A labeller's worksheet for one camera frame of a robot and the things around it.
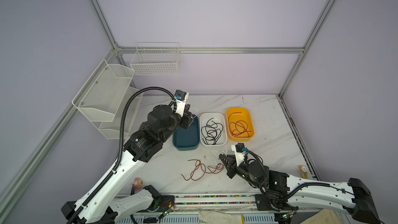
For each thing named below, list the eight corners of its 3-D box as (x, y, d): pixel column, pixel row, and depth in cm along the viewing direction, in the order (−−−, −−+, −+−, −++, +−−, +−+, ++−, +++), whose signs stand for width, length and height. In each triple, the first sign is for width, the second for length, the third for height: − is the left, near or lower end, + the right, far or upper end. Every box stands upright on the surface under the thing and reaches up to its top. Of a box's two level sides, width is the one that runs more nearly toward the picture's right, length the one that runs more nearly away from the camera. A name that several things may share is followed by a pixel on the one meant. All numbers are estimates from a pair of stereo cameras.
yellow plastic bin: (228, 141, 97) (229, 137, 94) (225, 109, 114) (225, 105, 111) (255, 141, 97) (257, 137, 94) (248, 109, 114) (249, 105, 111)
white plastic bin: (199, 147, 94) (199, 143, 89) (200, 117, 109) (199, 112, 105) (228, 147, 94) (229, 143, 90) (224, 117, 109) (225, 112, 105)
